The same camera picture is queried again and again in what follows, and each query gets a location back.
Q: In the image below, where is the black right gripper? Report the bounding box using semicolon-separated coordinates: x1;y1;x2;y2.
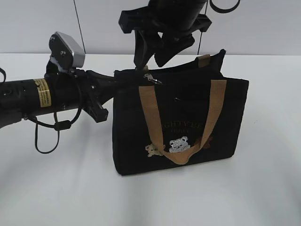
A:
119;0;212;68

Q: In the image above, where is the silver zipper pull key ring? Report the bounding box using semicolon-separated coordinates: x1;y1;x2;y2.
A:
143;73;163;85

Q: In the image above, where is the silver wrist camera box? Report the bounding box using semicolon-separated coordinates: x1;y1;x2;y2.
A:
48;31;85;73

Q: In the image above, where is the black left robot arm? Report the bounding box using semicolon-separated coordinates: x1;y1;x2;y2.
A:
0;62;118;131

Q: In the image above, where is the black camera cable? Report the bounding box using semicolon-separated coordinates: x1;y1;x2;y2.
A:
23;89;83;154

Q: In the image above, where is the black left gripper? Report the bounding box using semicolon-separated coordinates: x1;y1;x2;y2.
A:
46;60;118;122

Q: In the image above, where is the black canvas tote bag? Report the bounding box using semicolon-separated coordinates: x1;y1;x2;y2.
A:
112;50;249;176

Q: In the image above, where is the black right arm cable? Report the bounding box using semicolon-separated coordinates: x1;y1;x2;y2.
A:
209;0;238;14

